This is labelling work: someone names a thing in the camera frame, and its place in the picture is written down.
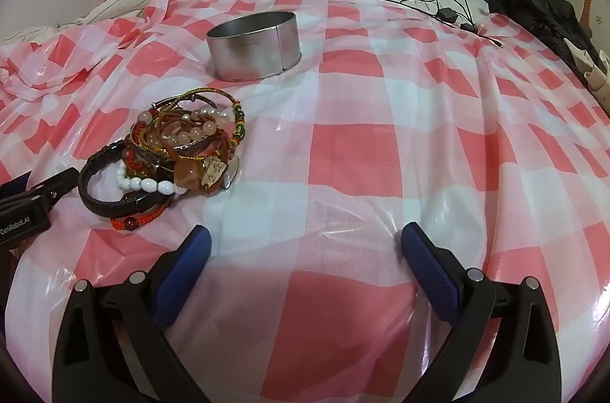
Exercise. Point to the small black adapter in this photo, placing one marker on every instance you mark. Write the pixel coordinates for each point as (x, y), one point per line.
(467, 26)
(446, 14)

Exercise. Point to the round metal tin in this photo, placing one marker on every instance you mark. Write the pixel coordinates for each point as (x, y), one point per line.
(257, 50)

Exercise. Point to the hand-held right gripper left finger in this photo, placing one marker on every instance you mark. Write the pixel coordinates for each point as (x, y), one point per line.
(186, 274)

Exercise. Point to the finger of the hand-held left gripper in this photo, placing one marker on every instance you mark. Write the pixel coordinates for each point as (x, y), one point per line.
(57, 183)

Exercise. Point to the white crumpled paper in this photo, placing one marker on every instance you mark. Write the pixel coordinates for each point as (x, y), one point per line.
(588, 67)

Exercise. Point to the red white checkered plastic sheet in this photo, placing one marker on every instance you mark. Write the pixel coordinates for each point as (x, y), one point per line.
(352, 145)

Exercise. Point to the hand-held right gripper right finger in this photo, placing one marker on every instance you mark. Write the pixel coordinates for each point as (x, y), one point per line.
(431, 274)

